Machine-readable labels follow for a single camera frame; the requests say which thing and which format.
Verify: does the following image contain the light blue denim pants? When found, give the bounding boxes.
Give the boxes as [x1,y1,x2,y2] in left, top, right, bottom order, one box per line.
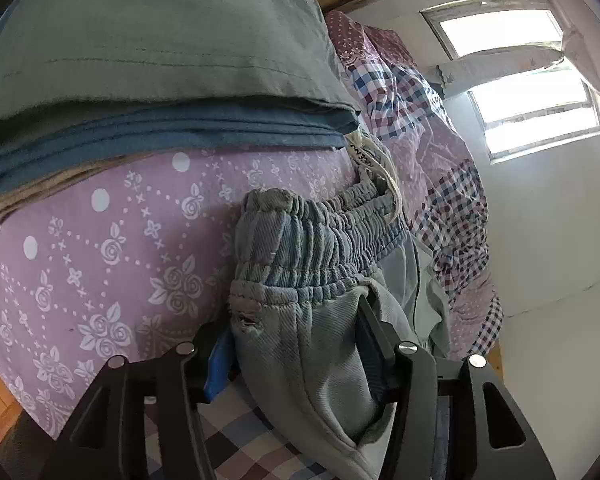
[228,174,451,479]

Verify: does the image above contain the white window curtain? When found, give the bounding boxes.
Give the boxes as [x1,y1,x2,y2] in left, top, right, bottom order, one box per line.
[424,27,600,99]

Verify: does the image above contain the purple floral plaid bed sheet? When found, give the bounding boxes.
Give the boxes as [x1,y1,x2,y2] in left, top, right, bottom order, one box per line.
[0,150,356,438]

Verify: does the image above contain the grey folded garment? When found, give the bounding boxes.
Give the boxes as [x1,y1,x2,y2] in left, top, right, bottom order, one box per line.
[0,0,358,134]

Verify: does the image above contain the white framed window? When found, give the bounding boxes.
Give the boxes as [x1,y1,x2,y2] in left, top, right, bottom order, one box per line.
[422,0,600,160]

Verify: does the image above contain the blue folded garment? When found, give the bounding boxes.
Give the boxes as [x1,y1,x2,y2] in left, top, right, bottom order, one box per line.
[0,96,358,195]

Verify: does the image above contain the plaid patchwork quilt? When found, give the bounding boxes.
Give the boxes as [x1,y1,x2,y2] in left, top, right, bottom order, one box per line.
[325,11,504,359]

